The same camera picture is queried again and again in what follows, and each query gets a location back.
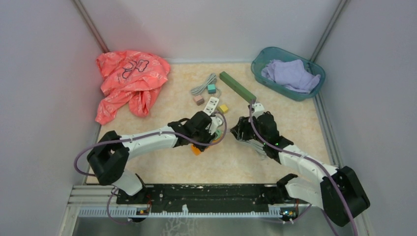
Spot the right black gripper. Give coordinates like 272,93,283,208
231,114,267,145

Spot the green plug adapter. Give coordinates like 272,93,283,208
214,130,223,141

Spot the orange power strip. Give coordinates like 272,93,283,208
191,138,220,155

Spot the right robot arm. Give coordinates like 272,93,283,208
230,112,370,227

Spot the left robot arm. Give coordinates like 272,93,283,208
87,111,224,204

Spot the yellow plug adapter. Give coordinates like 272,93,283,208
217,104,229,114

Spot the teal plug adapter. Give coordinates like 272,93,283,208
207,84,216,94

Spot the white power strip with USB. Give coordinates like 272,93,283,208
203,96,219,115

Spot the green power strip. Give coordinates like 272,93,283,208
219,71,257,104

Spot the teal plastic basket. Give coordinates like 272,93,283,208
251,47,326,101

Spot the lavender cloth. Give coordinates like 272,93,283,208
261,59,321,93

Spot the pink patterned cloth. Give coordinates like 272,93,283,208
95,50,171,125

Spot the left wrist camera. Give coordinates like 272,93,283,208
208,116,224,135

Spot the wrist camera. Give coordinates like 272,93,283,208
250,102,265,118
208,116,224,135

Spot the grey cable behind green strip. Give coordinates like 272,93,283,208
238,139,269,160

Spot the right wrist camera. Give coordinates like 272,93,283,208
250,102,265,118

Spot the grey coiled cable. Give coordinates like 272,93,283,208
190,73,218,96

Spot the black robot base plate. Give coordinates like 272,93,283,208
116,184,297,213

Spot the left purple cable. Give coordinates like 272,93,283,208
73,111,228,227

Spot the aluminium front rail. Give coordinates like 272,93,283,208
68,185,309,219

